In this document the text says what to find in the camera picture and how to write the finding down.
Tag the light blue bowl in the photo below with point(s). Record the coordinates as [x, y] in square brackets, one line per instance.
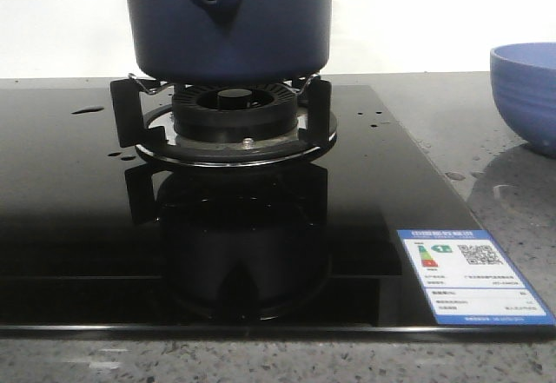
[522, 79]

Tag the dark blue cooking pot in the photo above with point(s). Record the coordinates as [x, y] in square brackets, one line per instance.
[230, 41]

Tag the black gas burner head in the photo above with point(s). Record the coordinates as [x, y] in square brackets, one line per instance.
[230, 114]

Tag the black pan support grate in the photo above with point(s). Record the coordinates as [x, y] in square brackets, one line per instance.
[154, 136]

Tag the black glass gas cooktop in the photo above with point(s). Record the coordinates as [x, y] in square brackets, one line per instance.
[96, 243]

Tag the blue energy label sticker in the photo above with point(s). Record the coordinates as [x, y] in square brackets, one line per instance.
[468, 280]

